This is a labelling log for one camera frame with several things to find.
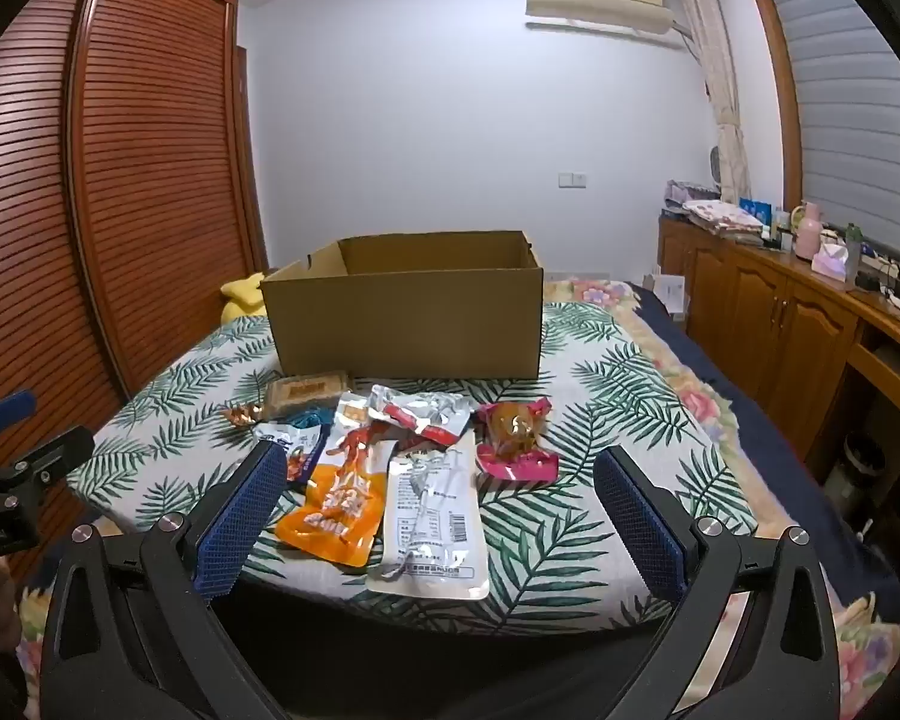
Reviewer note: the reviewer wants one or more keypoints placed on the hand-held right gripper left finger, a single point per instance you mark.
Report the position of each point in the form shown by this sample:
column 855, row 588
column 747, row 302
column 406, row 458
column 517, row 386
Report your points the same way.
column 240, row 517

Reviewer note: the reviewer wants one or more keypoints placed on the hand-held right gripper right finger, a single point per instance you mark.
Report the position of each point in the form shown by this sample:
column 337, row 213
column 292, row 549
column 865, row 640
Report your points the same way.
column 637, row 525

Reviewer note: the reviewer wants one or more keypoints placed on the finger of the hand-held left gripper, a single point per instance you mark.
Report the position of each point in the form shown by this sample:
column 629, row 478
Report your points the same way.
column 52, row 454
column 4, row 409

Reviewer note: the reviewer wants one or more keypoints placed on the orange chicken feet packet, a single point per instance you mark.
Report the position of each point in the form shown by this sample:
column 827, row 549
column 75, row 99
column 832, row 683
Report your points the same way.
column 337, row 510

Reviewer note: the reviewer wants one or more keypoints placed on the white and blue snack packet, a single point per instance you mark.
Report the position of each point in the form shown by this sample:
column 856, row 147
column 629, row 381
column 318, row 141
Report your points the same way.
column 298, row 437

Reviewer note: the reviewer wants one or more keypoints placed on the small orange candy wrapper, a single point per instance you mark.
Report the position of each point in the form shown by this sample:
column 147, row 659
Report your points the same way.
column 241, row 414

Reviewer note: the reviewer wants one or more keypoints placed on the pink snack packet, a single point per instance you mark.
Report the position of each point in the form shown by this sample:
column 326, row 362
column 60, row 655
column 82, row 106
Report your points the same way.
column 514, row 435

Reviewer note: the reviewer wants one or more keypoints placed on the long white snack packet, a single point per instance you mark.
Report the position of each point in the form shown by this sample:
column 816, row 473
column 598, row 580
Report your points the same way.
column 427, row 532

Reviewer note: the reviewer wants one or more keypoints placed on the silver and red snack packet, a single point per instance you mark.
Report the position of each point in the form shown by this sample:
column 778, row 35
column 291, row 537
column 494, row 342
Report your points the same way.
column 420, row 412

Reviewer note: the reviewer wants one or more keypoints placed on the brown cardboard box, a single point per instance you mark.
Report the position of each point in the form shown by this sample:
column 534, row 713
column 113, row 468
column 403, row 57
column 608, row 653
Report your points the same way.
column 405, row 315

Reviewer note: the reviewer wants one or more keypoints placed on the brown cake packet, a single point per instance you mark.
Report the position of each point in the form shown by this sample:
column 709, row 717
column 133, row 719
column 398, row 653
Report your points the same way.
column 304, row 392

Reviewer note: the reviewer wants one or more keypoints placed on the floral blanket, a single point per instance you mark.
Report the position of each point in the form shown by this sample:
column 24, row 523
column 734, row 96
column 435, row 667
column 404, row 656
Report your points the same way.
column 690, row 382

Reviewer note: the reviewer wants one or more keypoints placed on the yellow plush toy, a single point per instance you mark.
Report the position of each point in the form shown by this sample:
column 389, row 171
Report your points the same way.
column 241, row 296

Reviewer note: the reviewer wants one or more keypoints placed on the dark waste bin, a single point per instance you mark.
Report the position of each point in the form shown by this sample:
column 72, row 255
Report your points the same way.
column 855, row 472

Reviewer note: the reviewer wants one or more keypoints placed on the white paper bag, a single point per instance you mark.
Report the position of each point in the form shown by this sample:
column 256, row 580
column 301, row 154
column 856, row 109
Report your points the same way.
column 671, row 295

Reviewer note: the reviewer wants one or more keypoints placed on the wooden cabinet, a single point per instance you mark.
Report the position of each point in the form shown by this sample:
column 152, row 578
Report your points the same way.
column 772, row 315

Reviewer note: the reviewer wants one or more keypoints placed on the brown slatted wardrobe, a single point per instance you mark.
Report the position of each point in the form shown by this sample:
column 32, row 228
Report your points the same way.
column 142, row 165

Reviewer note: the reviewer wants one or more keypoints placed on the stack of folded cloths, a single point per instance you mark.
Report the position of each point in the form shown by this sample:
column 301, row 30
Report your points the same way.
column 709, row 214

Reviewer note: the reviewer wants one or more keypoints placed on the pink tissue box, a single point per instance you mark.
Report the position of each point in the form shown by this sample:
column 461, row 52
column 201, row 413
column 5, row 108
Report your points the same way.
column 831, row 264

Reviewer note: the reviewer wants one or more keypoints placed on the pink thermos jug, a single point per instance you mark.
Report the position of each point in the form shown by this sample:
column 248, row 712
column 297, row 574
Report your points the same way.
column 806, row 236

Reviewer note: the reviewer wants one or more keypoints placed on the blue box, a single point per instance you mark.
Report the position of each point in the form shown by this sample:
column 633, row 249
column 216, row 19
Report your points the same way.
column 755, row 211

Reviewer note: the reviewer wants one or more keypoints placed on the green bottle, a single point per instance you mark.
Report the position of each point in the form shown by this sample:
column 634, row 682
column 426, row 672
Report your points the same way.
column 853, row 255

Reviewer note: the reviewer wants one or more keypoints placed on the white power strip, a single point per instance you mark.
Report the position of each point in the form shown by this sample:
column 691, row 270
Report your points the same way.
column 896, row 289

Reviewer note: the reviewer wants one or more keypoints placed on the small white fan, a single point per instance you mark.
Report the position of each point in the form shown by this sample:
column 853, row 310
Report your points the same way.
column 716, row 167

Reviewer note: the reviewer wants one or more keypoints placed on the patterned curtain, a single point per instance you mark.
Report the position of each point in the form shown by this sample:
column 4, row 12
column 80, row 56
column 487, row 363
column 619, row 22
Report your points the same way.
column 720, row 90

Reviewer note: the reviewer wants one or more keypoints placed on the grey window blind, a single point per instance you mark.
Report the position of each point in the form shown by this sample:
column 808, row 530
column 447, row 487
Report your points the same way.
column 847, row 105

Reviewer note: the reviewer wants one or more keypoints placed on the white wall switch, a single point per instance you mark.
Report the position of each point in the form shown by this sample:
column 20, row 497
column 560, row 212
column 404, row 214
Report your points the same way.
column 572, row 180

